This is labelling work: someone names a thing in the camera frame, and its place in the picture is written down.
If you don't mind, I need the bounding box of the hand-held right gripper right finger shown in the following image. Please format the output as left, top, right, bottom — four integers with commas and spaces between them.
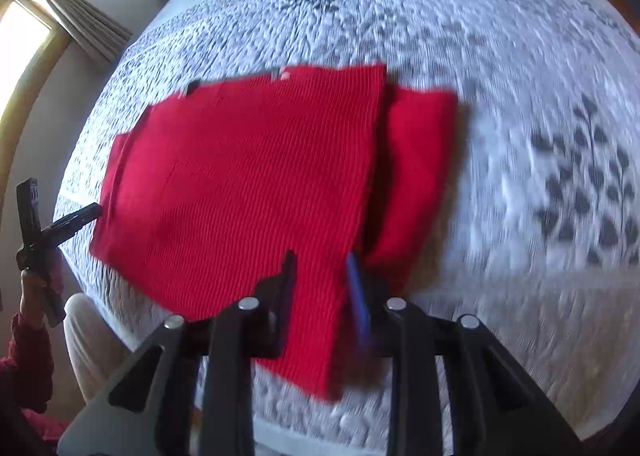
346, 251, 583, 456

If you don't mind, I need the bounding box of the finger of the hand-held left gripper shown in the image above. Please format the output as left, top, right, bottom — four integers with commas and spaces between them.
41, 203, 104, 248
16, 178, 43, 249

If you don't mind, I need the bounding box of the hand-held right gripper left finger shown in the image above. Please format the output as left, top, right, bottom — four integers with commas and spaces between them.
57, 250, 298, 456

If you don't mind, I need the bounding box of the red knit sweater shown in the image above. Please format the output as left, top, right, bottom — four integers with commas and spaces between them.
89, 62, 460, 402

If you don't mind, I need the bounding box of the person's left hand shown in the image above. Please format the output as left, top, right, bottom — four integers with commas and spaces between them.
20, 256, 66, 323

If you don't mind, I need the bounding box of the person's leg in beige pants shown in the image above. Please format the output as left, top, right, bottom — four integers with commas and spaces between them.
64, 292, 147, 408

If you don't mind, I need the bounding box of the wooden framed window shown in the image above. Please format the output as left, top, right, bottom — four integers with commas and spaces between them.
0, 0, 71, 217

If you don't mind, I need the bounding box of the beige curtain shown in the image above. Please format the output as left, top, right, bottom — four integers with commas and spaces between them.
25, 0, 132, 62

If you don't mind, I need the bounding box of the light blue quilted bedspread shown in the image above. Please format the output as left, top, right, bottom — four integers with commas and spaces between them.
52, 0, 640, 442

